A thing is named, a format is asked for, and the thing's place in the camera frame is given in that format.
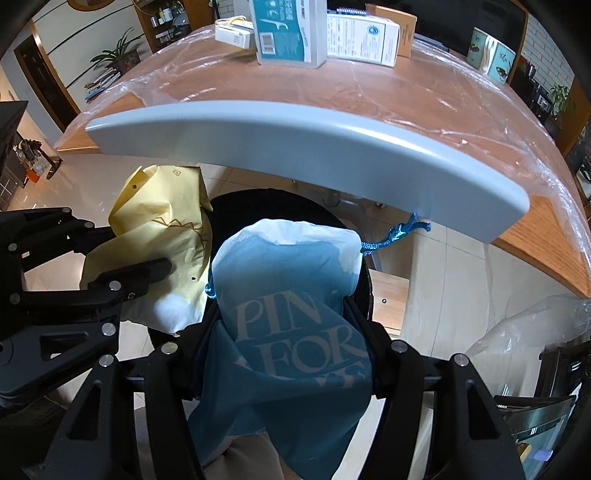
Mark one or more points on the blue and white box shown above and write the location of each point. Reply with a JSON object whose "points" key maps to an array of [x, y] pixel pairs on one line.
{"points": [[291, 32]]}

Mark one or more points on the yellow cloth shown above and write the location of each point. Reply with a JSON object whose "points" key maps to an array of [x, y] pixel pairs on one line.
{"points": [[161, 198]]}

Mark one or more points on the light wooden stool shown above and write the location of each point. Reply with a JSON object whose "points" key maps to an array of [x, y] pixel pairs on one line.
{"points": [[390, 304]]}

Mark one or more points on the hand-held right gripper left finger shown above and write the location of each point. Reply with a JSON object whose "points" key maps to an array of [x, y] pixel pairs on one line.
{"points": [[171, 365]]}

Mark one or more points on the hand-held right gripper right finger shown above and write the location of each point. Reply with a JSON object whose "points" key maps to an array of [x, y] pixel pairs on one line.
{"points": [[399, 369]]}

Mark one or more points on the white printed box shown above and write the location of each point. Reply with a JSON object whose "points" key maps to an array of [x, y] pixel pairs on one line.
{"points": [[360, 41]]}

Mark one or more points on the grey chair backrest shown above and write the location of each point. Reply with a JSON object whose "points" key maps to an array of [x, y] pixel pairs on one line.
{"points": [[300, 152]]}

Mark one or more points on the brown cardboard box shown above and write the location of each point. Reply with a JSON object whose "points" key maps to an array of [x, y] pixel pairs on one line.
{"points": [[406, 27]]}

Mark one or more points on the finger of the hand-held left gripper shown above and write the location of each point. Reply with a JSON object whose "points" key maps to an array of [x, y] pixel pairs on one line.
{"points": [[147, 272], [46, 230]]}

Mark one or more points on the wooden glass display cabinet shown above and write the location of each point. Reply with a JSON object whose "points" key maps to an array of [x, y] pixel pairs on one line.
{"points": [[171, 23]]}

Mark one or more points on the small white box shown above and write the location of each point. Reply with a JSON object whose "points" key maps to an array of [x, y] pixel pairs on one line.
{"points": [[233, 34]]}

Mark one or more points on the potted plant in dark pot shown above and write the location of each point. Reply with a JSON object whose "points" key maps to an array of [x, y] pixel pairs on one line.
{"points": [[124, 60]]}

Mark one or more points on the black coffee machine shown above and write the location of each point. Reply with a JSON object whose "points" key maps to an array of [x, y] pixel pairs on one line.
{"points": [[531, 87]]}

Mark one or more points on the small leafy plant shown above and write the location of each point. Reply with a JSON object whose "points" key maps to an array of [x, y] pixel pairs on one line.
{"points": [[561, 97]]}

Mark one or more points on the patterned light blue mug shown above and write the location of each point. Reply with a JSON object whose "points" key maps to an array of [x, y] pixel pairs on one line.
{"points": [[491, 55]]}

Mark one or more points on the stack of books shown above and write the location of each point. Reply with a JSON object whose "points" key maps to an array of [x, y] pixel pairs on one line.
{"points": [[99, 85]]}

